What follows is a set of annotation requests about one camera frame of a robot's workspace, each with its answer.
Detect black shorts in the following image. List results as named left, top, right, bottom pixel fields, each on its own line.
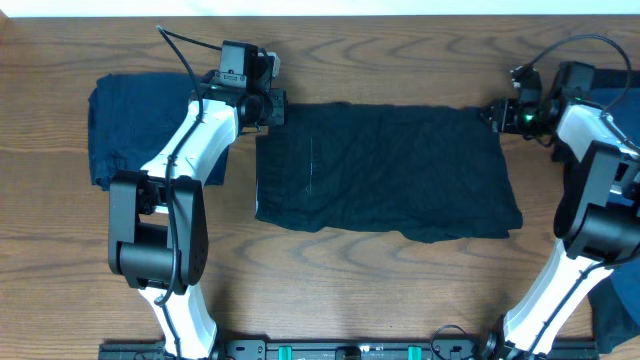
left=255, top=103, right=523, bottom=243

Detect folded navy blue garment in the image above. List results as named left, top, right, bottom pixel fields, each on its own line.
left=87, top=72, right=231, bottom=192

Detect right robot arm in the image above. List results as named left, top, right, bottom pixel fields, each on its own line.
left=478, top=61, right=639, bottom=359

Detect dark clothes pile right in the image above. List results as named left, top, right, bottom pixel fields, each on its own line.
left=552, top=68, right=640, bottom=354

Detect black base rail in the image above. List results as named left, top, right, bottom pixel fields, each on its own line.
left=97, top=338, right=601, bottom=360

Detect left black camera cable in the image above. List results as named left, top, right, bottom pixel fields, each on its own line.
left=152, top=24, right=224, bottom=360

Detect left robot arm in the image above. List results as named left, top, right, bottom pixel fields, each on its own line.
left=99, top=41, right=286, bottom=359

